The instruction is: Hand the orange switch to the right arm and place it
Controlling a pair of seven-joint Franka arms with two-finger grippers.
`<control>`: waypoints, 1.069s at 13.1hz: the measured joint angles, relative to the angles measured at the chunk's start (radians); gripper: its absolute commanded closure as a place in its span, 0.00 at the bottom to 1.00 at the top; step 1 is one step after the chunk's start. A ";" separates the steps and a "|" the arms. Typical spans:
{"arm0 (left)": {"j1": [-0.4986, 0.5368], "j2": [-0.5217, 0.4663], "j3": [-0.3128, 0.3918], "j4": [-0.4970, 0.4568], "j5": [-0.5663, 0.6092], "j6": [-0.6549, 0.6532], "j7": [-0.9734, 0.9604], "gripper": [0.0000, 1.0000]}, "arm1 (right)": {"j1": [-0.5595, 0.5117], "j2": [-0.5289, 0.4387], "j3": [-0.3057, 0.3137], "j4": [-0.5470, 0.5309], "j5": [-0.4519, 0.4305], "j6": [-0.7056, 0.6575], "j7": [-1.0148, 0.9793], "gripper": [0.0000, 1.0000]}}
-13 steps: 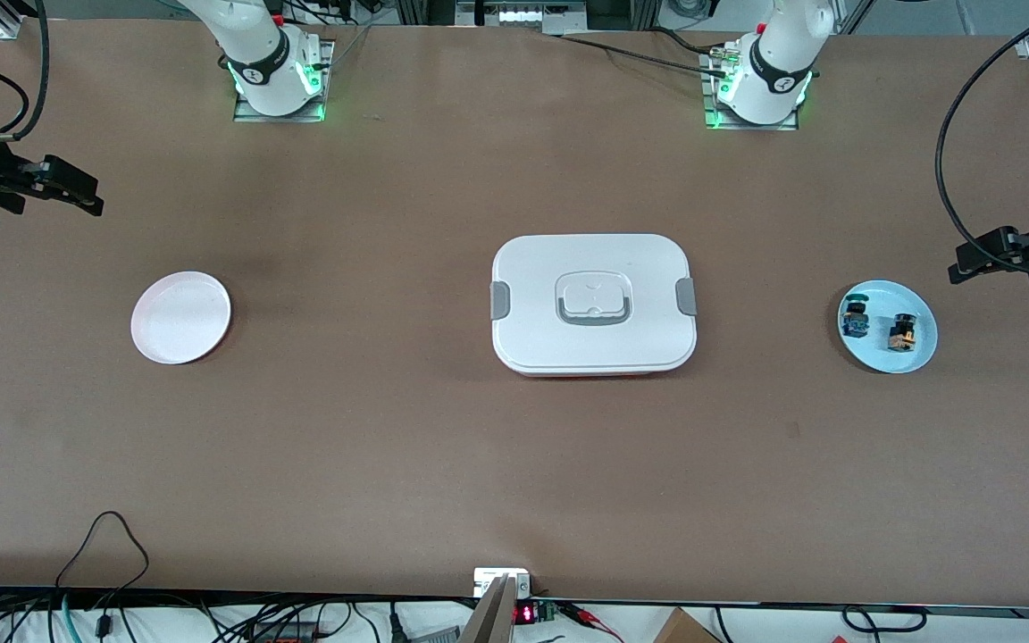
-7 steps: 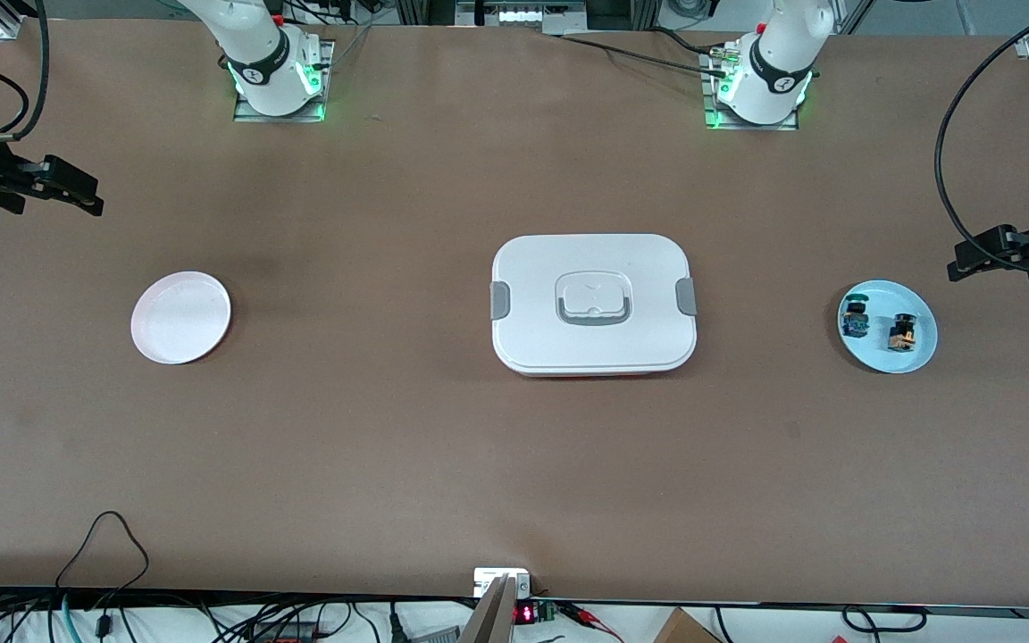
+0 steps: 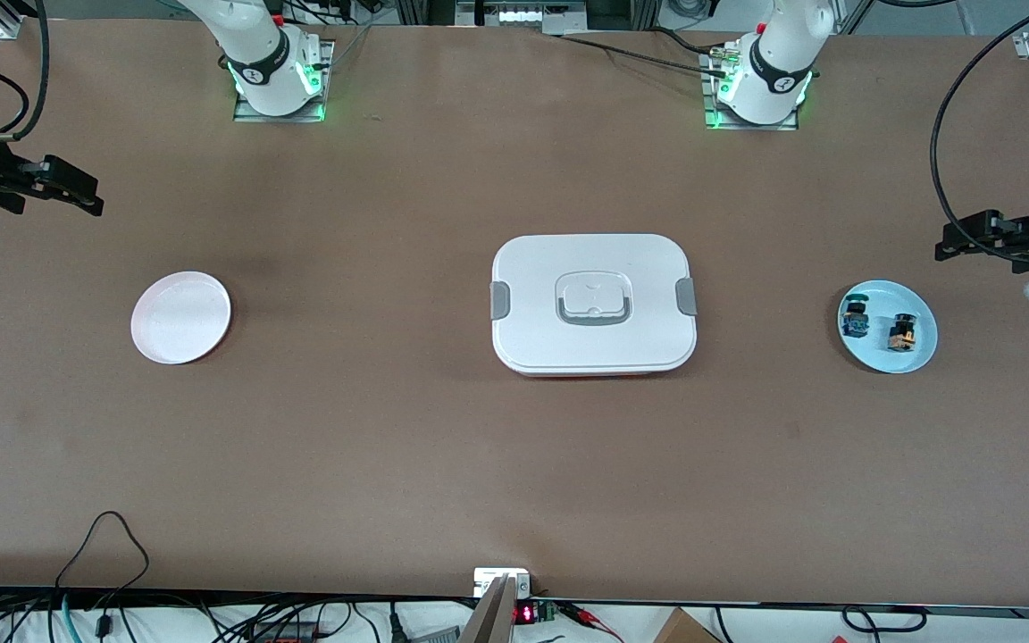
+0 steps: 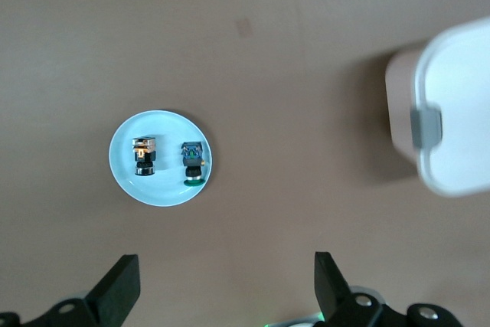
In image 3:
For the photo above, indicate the light blue round plate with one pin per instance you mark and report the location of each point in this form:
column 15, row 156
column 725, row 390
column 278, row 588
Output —
column 890, row 295

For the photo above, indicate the orange push-button switch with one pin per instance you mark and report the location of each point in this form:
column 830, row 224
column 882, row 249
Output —
column 903, row 335

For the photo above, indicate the red digit display board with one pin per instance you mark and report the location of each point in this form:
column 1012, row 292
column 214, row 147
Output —
column 525, row 613

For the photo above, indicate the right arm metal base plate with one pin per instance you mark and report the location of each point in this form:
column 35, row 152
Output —
column 278, row 118

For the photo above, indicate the red clip lead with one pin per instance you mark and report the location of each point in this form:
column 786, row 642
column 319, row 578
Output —
column 590, row 618

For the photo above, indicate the small white mount block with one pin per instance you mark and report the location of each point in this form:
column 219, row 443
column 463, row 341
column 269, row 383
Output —
column 489, row 579

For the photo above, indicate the short aluminium profile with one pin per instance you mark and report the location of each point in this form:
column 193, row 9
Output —
column 10, row 22

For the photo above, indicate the pale pink round plate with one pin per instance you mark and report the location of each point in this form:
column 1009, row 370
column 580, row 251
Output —
column 180, row 318

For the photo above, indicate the white lidded lunch box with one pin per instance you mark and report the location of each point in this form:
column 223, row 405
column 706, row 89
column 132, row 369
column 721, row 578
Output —
column 532, row 339

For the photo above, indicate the aluminium profile bar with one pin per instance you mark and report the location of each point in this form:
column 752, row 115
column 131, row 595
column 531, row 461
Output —
column 492, row 616

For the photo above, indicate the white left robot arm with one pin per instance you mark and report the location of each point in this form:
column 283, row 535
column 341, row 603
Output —
column 773, row 71

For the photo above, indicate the green push-button switch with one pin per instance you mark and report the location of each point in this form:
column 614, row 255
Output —
column 856, row 320

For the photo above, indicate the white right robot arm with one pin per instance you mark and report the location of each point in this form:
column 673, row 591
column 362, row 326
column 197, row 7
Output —
column 255, row 54

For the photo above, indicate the brown cardboard box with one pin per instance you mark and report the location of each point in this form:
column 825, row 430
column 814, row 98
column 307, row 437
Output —
column 682, row 630

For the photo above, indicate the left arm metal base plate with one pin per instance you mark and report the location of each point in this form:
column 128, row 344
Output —
column 751, row 127

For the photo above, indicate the aluminium frame with white label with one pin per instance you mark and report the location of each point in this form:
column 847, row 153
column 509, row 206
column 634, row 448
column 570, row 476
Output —
column 523, row 13

